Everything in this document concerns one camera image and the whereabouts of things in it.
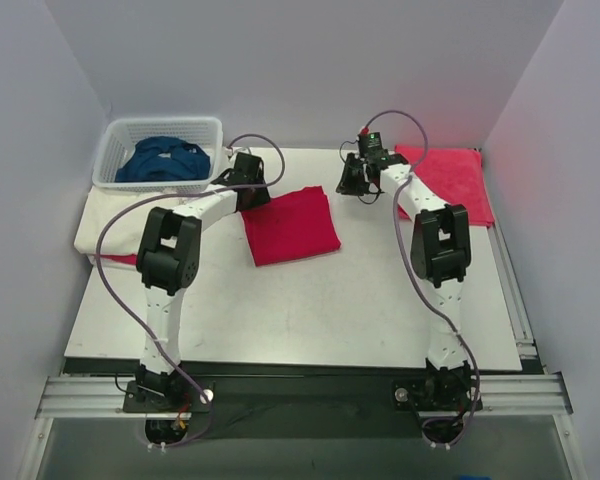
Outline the crimson red t-shirt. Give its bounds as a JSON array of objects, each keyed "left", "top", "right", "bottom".
[{"left": 241, "top": 186, "right": 341, "bottom": 267}]

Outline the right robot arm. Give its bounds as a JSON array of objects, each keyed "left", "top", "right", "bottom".
[{"left": 336, "top": 127, "right": 471, "bottom": 370}]

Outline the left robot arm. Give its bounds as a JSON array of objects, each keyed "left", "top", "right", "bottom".
[{"left": 136, "top": 152, "right": 270, "bottom": 375}]

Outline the folded red t-shirt under stack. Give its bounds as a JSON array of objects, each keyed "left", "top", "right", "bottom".
[{"left": 101, "top": 254, "right": 137, "bottom": 267}]

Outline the blue t-shirt in basket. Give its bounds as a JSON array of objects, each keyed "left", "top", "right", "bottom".
[{"left": 115, "top": 136, "right": 211, "bottom": 183}]

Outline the pink microfiber towel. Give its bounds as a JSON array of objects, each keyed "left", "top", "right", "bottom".
[{"left": 415, "top": 148, "right": 495, "bottom": 227}]

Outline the white plastic laundry basket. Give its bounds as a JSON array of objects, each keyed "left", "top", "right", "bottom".
[{"left": 92, "top": 116, "right": 228, "bottom": 193}]

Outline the folded white t-shirt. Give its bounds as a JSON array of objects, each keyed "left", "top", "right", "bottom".
[{"left": 74, "top": 187, "right": 181, "bottom": 256}]

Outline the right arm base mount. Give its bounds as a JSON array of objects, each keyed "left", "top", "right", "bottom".
[{"left": 392, "top": 362, "right": 477, "bottom": 414}]

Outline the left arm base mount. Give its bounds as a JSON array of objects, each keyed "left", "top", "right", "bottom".
[{"left": 122, "top": 365, "right": 211, "bottom": 414}]

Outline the aluminium mounting rail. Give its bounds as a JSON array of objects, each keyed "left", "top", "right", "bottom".
[{"left": 36, "top": 371, "right": 573, "bottom": 419}]

